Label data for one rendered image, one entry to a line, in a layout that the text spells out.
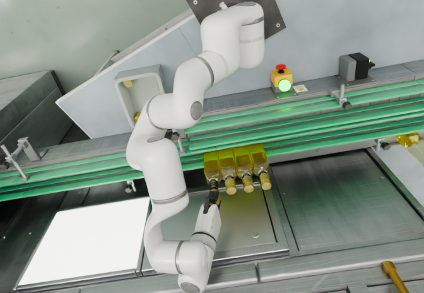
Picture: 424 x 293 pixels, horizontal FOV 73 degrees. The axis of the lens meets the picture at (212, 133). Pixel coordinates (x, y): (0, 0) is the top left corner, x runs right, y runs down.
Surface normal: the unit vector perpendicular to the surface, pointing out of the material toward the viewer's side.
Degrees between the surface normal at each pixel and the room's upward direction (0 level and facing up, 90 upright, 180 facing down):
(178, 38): 0
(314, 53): 0
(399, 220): 90
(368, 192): 90
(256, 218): 90
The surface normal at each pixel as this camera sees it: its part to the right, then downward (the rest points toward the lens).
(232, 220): -0.18, -0.83
